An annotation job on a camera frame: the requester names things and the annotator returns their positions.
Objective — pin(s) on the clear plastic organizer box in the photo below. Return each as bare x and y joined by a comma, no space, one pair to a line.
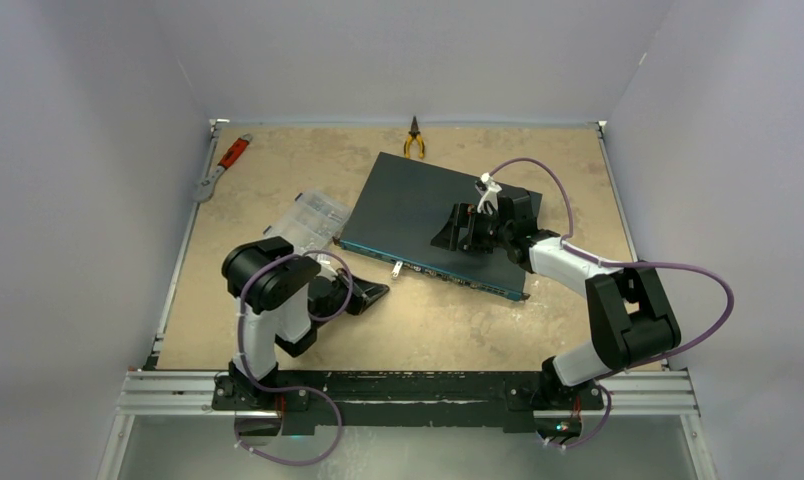
311,222

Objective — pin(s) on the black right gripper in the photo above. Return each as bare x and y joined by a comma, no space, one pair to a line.
461,217

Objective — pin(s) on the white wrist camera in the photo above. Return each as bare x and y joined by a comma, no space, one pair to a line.
489,190
326,262

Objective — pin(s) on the red handled adjustable wrench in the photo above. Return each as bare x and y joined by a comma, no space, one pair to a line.
205,188

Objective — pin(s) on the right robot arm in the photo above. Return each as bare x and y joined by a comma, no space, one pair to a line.
629,314

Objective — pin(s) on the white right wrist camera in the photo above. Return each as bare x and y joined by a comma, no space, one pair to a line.
489,190

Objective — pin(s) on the aluminium frame rail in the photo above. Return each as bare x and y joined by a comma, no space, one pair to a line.
190,393

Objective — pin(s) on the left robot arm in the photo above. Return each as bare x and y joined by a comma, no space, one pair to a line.
283,298

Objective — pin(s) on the dark grey network switch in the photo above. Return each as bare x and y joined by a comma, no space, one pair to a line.
403,205

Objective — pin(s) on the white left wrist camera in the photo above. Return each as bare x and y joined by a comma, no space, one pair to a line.
326,262

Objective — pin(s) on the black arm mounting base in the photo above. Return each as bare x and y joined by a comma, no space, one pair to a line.
513,401

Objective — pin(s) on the yellow handled pliers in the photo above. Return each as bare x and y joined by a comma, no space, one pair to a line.
414,136

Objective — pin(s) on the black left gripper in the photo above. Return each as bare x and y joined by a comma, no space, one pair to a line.
364,293

